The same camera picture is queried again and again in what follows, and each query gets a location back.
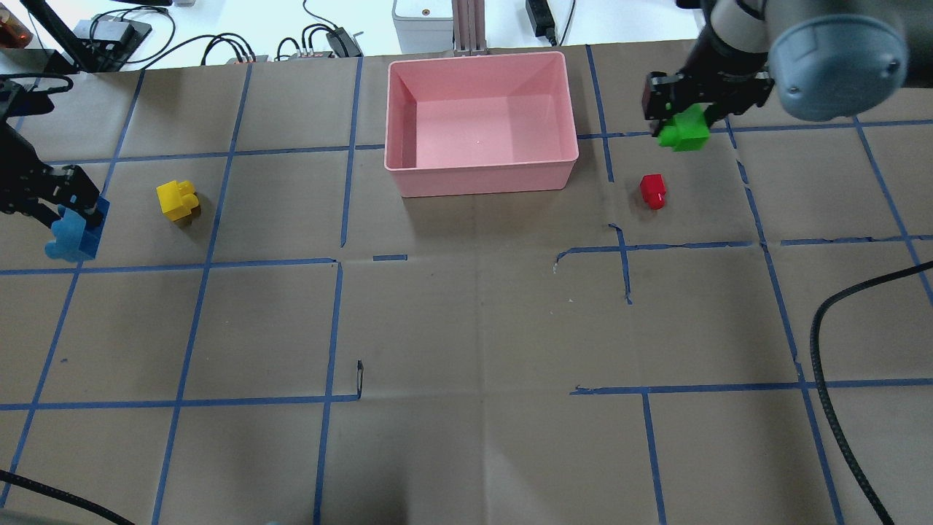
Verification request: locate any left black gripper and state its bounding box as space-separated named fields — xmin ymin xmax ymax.
xmin=1 ymin=77 xmax=104 ymax=228

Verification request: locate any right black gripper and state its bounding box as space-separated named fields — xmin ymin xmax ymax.
xmin=641 ymin=29 xmax=774 ymax=126

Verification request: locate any blue toy block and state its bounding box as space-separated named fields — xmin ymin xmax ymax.
xmin=44 ymin=198 xmax=110 ymax=263

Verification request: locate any green toy block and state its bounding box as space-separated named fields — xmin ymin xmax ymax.
xmin=657 ymin=104 xmax=711 ymax=152

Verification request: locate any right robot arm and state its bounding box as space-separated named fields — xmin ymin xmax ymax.
xmin=641 ymin=1 xmax=931 ymax=136

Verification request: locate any pink plastic box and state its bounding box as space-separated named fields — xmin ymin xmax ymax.
xmin=384 ymin=51 xmax=579 ymax=198

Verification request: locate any yellow toy block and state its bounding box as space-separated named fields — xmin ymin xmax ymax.
xmin=156 ymin=180 xmax=200 ymax=222

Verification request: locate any red toy block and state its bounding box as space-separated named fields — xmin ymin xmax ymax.
xmin=639 ymin=174 xmax=667 ymax=211

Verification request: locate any black power adapter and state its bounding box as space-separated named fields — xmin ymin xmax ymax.
xmin=524 ymin=0 xmax=556 ymax=44

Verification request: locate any brown paper table cover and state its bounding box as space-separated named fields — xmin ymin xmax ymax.
xmin=2 ymin=41 xmax=931 ymax=524

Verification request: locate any white square device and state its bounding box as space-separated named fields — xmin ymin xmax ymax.
xmin=392 ymin=1 xmax=453 ymax=54

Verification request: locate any black usb hub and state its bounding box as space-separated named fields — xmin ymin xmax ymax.
xmin=327 ymin=27 xmax=363 ymax=58

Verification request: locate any black box with cables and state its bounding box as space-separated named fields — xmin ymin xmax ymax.
xmin=74 ymin=15 xmax=152 ymax=61

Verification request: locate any aluminium frame post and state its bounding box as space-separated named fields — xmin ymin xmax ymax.
xmin=452 ymin=0 xmax=488 ymax=56

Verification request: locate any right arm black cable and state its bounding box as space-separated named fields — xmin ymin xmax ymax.
xmin=811 ymin=261 xmax=933 ymax=525

